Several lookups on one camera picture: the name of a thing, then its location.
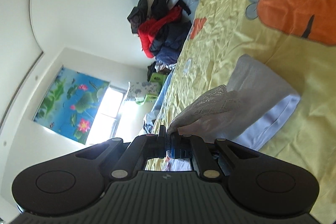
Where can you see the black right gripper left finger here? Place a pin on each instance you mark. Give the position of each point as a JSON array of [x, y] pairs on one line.
[[156, 144]]

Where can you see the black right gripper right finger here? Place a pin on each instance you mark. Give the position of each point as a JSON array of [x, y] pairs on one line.
[[179, 147]]

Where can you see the light lavender lace garment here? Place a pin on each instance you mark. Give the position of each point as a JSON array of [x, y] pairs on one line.
[[249, 110]]

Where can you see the black clothes pile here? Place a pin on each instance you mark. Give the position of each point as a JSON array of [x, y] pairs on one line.
[[148, 9]]

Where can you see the window with bright light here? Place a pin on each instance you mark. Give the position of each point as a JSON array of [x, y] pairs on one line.
[[117, 117]]

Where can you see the floral white pillow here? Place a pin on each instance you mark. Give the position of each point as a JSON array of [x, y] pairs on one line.
[[137, 91]]

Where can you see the green plastic stool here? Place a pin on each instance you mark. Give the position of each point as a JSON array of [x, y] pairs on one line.
[[155, 78]]

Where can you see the lotus pond poster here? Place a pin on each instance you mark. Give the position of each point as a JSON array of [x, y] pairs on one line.
[[71, 103]]

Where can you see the dark navy jacket pile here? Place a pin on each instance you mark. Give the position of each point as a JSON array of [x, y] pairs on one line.
[[168, 42]]

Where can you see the red puffer jacket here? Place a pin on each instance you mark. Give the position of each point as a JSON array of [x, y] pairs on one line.
[[148, 30]]

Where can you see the yellow carrot print quilt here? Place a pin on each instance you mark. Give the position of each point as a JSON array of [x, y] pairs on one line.
[[294, 38]]

